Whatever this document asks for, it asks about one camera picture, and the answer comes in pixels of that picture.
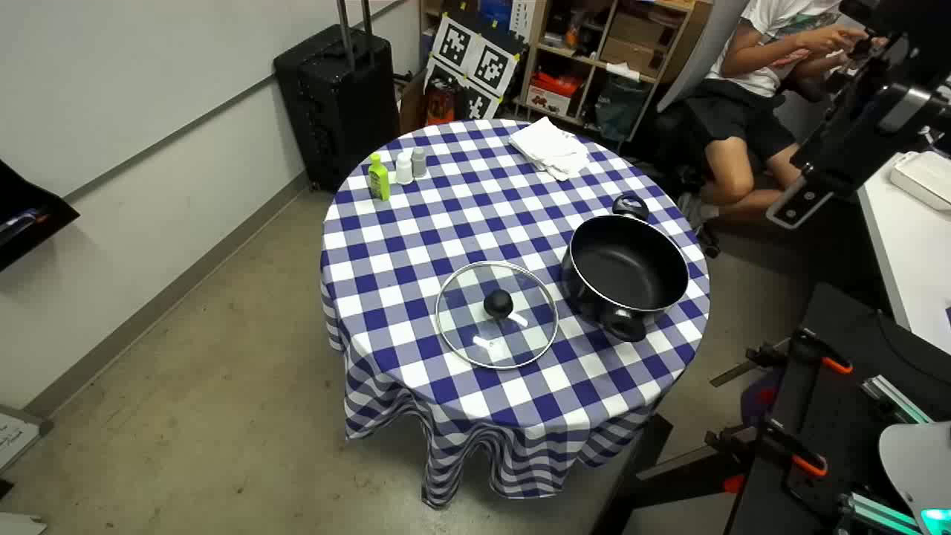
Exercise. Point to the round glass table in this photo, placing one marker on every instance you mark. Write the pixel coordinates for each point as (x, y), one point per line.
(472, 331)

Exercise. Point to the cardboard box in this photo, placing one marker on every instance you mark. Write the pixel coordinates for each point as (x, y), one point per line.
(643, 40)

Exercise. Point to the black workbench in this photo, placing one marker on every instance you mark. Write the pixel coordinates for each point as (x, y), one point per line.
(841, 407)

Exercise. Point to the blue white checkered tablecloth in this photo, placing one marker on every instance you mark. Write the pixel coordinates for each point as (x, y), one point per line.
(475, 199)

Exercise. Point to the seated person white shirt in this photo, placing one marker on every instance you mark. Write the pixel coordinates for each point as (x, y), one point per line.
(774, 40)

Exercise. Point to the teal metal bar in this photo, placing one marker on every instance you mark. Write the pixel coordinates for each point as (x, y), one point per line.
(894, 399)
(879, 512)

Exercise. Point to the white desk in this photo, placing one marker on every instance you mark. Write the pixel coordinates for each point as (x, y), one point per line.
(911, 258)

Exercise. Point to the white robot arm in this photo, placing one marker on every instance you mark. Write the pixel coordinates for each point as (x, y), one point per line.
(923, 465)

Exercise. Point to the wooden shelf unit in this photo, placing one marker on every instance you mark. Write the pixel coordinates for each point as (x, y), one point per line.
(590, 62)

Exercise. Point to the red box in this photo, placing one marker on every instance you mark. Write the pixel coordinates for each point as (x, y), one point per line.
(553, 96)

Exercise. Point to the grey floor box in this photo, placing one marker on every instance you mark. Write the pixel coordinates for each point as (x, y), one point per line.
(15, 435)

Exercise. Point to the black camera stand rig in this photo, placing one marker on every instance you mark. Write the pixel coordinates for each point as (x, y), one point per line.
(851, 129)

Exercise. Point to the white AprilTag board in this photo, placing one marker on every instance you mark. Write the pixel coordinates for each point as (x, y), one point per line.
(475, 62)

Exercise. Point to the black cooking pot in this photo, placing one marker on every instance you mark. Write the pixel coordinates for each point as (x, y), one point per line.
(625, 273)

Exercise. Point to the white foam board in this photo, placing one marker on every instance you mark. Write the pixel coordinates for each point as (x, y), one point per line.
(698, 50)

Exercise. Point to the dark green bag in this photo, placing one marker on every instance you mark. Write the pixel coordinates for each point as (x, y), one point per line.
(622, 108)

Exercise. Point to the black suitcase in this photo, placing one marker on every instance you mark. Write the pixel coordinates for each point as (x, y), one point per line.
(337, 99)

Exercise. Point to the white folded cloth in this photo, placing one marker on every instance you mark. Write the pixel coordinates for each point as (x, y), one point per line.
(550, 148)

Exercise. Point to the orange black clamp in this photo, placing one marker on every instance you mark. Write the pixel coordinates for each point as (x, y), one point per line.
(792, 447)
(822, 355)

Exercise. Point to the grey shaker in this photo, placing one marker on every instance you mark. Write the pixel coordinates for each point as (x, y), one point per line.
(419, 164)

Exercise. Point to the white shaker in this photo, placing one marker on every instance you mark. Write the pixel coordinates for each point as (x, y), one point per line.
(401, 167)

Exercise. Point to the green plastic bottle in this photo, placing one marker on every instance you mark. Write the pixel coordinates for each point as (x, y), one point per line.
(380, 179)

